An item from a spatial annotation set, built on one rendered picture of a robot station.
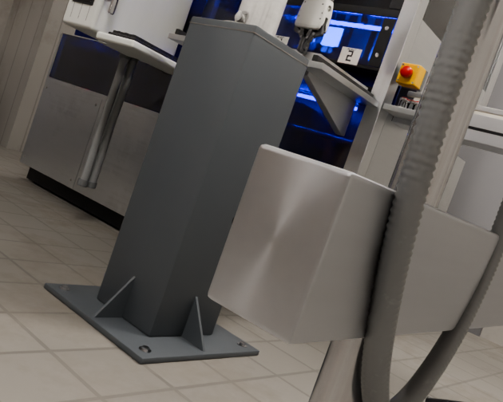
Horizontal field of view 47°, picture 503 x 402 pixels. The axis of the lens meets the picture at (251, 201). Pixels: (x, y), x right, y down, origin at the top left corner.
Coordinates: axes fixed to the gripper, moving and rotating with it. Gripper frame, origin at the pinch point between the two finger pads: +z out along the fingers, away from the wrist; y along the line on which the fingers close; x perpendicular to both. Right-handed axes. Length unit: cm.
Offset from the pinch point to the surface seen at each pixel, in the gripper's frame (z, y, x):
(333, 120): 16.3, -2.4, -27.4
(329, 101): 11.3, -2.5, -20.7
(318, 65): 5.6, -9.4, 2.2
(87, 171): 67, 100, -14
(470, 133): 6, -42, -49
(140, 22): 1, 89, -7
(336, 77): 5.9, -11.0, -6.9
